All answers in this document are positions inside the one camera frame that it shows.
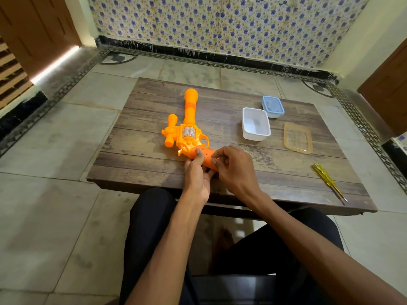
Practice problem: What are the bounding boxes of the person's right hand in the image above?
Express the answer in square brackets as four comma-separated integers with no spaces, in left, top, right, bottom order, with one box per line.
[211,145,263,205]

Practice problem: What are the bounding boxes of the person's left hand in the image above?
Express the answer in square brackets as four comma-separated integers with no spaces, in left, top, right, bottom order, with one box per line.
[183,148,217,205]

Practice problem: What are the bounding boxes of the orange toy gun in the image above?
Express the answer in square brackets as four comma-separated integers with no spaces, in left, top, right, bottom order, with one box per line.
[161,88,220,172]

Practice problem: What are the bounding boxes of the person's left forearm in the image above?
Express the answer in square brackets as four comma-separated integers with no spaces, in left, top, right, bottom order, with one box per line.
[125,190,207,305]

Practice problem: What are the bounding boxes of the person's right forearm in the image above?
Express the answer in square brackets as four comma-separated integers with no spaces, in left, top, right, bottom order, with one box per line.
[245,191,407,305]

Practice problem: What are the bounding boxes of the wooden low table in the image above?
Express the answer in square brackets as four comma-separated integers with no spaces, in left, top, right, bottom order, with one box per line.
[86,77,378,216]

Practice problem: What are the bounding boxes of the white plastic container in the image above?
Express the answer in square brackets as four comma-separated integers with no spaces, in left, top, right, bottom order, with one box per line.
[242,107,271,142]

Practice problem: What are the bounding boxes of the small blue lidded container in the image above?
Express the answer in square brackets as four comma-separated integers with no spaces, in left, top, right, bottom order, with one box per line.
[262,96,285,119]

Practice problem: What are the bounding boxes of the translucent yellow container lid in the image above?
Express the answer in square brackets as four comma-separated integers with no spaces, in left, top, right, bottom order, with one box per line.
[284,122,313,155]

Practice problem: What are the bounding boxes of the person's black trousers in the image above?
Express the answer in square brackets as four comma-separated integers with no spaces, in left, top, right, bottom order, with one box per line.
[119,187,345,305]

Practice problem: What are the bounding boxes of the yellow screwdriver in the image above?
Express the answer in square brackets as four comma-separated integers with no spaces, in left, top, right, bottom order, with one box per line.
[311,162,348,204]

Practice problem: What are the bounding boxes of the black stool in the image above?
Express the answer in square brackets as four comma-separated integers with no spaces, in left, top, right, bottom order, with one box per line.
[190,274,277,305]

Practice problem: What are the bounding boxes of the brown wooden cabinet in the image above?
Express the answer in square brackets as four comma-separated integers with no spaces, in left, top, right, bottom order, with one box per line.
[357,38,407,137]

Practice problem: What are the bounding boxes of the striped wooden panel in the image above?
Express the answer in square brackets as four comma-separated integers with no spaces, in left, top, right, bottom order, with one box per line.
[0,36,34,110]

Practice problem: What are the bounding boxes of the brown wooden door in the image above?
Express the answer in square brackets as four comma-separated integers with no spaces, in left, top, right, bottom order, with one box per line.
[0,0,82,79]

